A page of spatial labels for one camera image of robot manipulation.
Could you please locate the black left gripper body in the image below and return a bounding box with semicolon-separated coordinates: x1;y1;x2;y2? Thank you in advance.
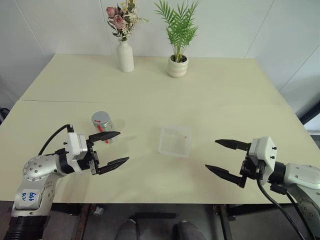
77;139;101;176

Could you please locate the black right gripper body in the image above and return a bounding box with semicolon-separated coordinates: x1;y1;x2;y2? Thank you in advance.
239;149;266;182

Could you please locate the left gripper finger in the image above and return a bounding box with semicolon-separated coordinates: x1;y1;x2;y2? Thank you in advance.
96;156;130;176
87;131;121;144

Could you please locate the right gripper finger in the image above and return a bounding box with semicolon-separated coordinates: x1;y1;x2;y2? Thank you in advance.
214;139;252;152
204;164;247;189

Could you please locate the clear plastic tray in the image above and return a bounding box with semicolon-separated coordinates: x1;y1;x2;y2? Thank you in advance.
158;126;193;158

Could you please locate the rusty brown table leg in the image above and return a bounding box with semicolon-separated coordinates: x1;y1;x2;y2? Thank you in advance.
76;203;97;240

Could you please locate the dark grey rounded shape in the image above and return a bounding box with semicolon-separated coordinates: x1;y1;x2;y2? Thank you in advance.
172;220;204;240
117;219;138;240

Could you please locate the white ceramic vase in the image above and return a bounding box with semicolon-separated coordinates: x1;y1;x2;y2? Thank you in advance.
116;41;135;73

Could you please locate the black metal stand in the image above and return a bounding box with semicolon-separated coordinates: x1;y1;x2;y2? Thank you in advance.
296;91;320;136

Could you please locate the white ribbed plant pot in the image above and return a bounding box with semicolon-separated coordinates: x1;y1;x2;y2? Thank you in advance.
167;54;189;78

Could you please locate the pink dried flower bouquet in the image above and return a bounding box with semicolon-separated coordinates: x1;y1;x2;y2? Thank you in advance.
106;0;152;43

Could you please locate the green palm plant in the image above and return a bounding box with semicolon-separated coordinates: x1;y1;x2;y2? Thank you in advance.
153;0;201;62

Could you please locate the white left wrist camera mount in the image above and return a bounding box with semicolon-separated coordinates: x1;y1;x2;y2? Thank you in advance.
64;132;89;173

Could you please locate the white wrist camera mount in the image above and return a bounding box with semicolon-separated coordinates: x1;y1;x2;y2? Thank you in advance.
64;132;89;173
248;136;277;183

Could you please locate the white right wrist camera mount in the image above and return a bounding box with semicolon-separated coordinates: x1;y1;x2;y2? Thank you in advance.
248;136;277;183

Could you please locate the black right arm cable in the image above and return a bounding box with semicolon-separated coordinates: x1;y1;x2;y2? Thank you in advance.
256;178;318;240

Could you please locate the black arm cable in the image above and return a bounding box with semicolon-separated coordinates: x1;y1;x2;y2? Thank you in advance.
256;178;318;240
37;124;75;156

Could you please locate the black metal table frame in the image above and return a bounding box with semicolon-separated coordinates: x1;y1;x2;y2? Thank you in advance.
212;203;276;240

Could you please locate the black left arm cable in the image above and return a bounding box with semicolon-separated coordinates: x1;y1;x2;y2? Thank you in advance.
37;124;75;156

